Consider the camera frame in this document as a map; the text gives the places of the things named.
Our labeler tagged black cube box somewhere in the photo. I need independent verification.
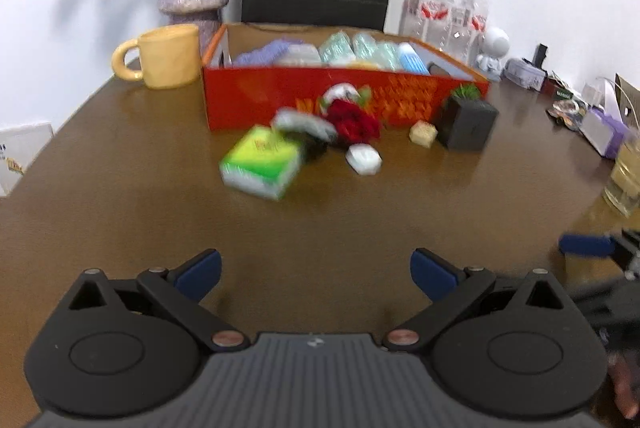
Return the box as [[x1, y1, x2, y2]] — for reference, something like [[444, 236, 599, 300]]
[[437, 84, 499, 152]]

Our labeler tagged small beige eraser block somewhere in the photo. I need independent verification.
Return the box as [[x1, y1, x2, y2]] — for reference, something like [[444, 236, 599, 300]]
[[409, 121, 438, 149]]

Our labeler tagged green tissue pack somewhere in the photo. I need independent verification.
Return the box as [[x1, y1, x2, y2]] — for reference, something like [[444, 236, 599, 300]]
[[219, 125, 304, 201]]

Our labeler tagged blue toothpaste tube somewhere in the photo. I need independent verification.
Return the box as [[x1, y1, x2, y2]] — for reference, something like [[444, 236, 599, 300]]
[[398, 43, 428, 75]]

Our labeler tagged red artificial rose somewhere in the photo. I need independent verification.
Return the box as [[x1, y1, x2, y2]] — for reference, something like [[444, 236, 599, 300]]
[[319, 83, 381, 148]]

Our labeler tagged starry night cloth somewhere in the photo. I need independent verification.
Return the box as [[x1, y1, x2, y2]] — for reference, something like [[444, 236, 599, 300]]
[[270, 107, 338, 162]]

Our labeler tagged iridescent plastic bag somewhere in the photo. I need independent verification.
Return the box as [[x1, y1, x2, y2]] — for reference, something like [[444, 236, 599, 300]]
[[319, 31, 401, 72]]

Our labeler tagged purple drawstring pouch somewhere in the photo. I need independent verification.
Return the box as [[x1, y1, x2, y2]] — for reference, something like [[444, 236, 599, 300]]
[[232, 38, 303, 68]]

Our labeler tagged white cotton swab container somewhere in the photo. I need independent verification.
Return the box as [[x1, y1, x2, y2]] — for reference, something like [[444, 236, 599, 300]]
[[274, 44, 322, 68]]

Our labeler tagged person's right hand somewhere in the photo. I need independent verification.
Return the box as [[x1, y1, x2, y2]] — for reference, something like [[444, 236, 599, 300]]
[[608, 354, 639, 419]]

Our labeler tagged glass of yellow liquid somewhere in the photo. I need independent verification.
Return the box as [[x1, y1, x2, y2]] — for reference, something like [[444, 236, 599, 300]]
[[603, 138, 640, 217]]

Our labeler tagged purple white small box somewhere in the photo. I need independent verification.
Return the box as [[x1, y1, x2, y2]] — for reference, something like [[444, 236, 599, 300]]
[[579, 107, 630, 159]]

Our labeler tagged snack packets pile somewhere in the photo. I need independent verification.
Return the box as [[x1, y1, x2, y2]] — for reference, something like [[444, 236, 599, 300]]
[[547, 99, 587, 131]]

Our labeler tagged grey small device box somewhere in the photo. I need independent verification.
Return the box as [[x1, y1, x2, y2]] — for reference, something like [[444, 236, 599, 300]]
[[502, 58, 547, 92]]

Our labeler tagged small white robot figurine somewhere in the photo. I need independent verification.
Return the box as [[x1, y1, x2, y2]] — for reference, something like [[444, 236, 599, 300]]
[[475, 26, 511, 82]]

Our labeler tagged white booklet on floor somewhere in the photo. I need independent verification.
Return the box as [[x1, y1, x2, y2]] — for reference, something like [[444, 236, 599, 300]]
[[0, 123, 53, 196]]

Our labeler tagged water bottle pack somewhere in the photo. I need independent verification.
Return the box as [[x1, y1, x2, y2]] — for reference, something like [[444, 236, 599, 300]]
[[399, 0, 489, 66]]

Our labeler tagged red cardboard tray box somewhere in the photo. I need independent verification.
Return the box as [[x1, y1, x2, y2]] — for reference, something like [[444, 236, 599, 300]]
[[203, 23, 489, 130]]

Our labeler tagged yellow ceramic mug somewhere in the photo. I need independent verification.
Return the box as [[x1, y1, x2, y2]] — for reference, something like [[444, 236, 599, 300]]
[[111, 23, 202, 89]]

